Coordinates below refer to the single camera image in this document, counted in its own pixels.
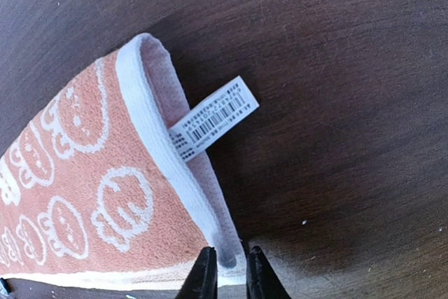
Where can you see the white towel barcode label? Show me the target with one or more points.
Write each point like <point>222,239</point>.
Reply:
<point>212,118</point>

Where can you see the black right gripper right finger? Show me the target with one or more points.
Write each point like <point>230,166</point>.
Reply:
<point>261,280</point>

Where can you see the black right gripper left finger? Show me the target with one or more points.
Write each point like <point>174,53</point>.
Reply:
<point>202,280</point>

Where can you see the orange bunny pattern towel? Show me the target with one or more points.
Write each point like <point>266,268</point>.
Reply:
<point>94,192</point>

